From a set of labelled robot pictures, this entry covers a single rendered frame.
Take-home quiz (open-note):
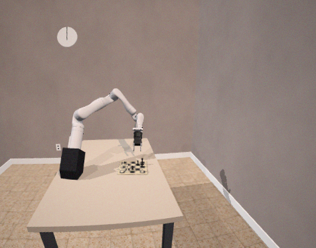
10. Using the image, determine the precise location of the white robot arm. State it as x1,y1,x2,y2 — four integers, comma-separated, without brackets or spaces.
68,88,144,150

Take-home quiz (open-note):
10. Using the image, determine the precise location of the black and cream chessboard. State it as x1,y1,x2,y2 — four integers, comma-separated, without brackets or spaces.
118,161,147,175

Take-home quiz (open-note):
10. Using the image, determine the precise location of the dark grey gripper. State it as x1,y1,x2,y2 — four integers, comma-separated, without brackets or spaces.
133,127,143,151

